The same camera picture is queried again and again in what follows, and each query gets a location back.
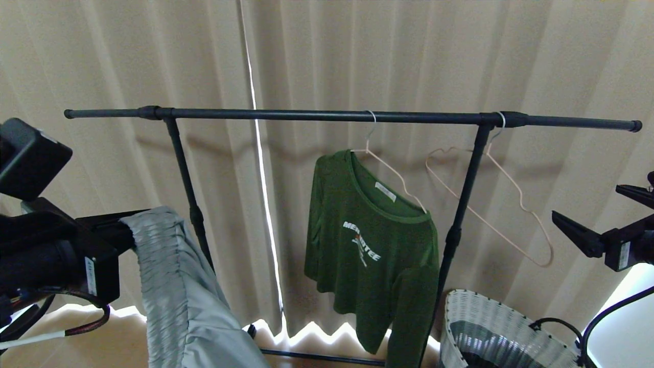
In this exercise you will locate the white laundry basket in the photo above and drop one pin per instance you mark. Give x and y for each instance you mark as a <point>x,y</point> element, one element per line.
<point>460,317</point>

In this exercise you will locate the green printed t-shirt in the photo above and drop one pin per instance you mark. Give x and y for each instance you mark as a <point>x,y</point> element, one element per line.
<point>357,286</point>

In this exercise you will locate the beige curtain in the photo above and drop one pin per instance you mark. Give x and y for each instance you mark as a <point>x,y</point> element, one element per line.
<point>409,51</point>

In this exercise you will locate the pink clothes hanger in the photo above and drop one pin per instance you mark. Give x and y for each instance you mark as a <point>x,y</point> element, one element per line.
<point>552,253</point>
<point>388,169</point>

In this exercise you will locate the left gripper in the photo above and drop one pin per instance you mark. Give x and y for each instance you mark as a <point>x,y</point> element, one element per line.
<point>41,266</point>

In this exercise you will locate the black clothes rack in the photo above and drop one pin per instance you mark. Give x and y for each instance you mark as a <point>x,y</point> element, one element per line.
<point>306,115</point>

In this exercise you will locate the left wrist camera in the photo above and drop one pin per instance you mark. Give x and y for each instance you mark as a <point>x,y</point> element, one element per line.
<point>30,158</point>

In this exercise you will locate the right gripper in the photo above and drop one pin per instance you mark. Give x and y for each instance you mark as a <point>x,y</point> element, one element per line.
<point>636,245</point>

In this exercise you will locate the pale grey shorts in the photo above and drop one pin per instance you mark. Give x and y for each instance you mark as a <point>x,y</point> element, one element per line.
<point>173,296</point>

